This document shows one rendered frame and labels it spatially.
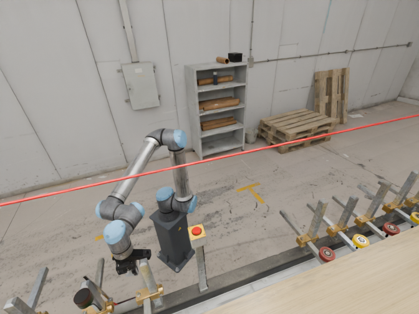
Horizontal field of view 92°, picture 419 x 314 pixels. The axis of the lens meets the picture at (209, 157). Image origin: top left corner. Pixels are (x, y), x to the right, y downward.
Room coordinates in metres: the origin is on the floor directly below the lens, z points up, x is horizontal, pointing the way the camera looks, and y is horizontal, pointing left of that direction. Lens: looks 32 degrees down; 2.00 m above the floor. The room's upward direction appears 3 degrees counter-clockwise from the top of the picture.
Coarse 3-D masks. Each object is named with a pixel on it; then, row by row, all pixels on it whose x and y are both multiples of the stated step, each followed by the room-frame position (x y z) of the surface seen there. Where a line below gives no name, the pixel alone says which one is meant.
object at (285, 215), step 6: (282, 210) 1.04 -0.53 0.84; (282, 216) 1.01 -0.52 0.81; (288, 216) 0.98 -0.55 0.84; (288, 222) 0.94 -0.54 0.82; (294, 222) 0.93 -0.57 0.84; (294, 228) 0.88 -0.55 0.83; (300, 234) 0.83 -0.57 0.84; (312, 246) 0.74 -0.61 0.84; (312, 252) 0.72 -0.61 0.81; (318, 252) 0.70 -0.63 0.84; (318, 258) 0.67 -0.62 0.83
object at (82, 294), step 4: (84, 288) 0.43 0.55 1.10; (80, 292) 0.42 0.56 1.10; (84, 292) 0.42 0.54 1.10; (88, 292) 0.42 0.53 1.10; (76, 296) 0.41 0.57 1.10; (80, 296) 0.40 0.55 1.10; (84, 296) 0.40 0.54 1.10; (76, 300) 0.39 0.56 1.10; (80, 300) 0.39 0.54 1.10; (92, 304) 0.42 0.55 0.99
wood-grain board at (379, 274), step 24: (384, 240) 0.72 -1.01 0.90; (408, 240) 0.71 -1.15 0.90; (336, 264) 0.59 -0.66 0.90; (360, 264) 0.58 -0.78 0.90; (384, 264) 0.58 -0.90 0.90; (408, 264) 0.57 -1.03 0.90; (264, 288) 0.49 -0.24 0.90; (288, 288) 0.48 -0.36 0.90; (312, 288) 0.48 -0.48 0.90; (336, 288) 0.47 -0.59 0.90; (360, 288) 0.47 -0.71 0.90; (384, 288) 0.46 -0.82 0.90; (408, 288) 0.46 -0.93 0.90; (216, 312) 0.40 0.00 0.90; (240, 312) 0.39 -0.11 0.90; (264, 312) 0.39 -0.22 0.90; (288, 312) 0.39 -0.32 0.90; (312, 312) 0.38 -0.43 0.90; (336, 312) 0.38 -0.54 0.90; (360, 312) 0.37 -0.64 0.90; (384, 312) 0.37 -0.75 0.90; (408, 312) 0.36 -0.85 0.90
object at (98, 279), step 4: (100, 260) 0.70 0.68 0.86; (104, 260) 0.71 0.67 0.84; (100, 264) 0.68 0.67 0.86; (100, 268) 0.66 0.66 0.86; (96, 272) 0.63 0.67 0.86; (100, 272) 0.63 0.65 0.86; (96, 276) 0.61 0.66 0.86; (100, 276) 0.61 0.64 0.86; (96, 280) 0.59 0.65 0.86; (100, 280) 0.59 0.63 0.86; (96, 284) 0.57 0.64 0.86; (100, 284) 0.57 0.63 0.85
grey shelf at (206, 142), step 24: (192, 72) 3.05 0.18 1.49; (240, 72) 3.54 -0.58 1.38; (192, 96) 3.14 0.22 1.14; (216, 96) 3.60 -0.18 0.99; (240, 96) 3.51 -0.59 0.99; (192, 120) 3.25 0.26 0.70; (240, 120) 3.48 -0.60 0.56; (192, 144) 3.38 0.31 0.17; (216, 144) 3.39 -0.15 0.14; (240, 144) 3.34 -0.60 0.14
